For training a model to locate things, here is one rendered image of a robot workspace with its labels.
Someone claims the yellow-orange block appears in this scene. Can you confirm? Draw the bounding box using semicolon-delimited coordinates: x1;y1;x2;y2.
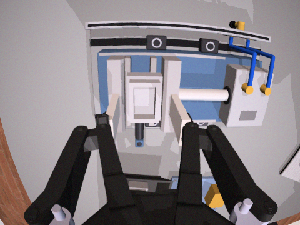
204;184;224;208

